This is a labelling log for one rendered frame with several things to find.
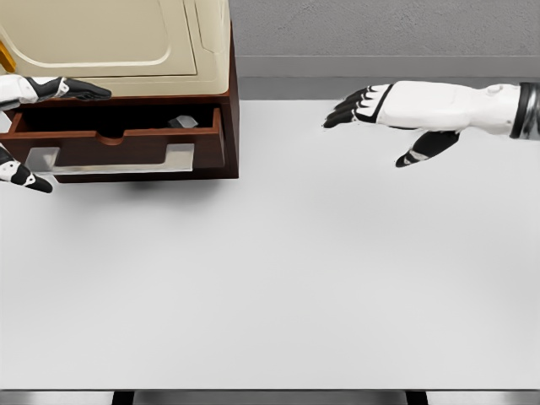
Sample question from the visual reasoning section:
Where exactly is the gold fitting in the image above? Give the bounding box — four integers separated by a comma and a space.
0, 40, 18, 73

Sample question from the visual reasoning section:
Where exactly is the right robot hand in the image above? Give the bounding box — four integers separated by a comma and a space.
321, 80, 482, 169

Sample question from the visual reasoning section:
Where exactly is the brown cabinet with cream top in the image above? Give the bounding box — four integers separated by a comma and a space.
0, 0, 241, 184

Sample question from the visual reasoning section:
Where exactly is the grey switch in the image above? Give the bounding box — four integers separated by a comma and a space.
167, 115, 200, 129

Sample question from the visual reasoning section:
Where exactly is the brown drawer with silver handle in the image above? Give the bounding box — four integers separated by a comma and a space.
0, 106, 227, 184

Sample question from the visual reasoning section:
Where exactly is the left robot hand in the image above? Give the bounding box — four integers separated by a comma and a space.
0, 74, 113, 195

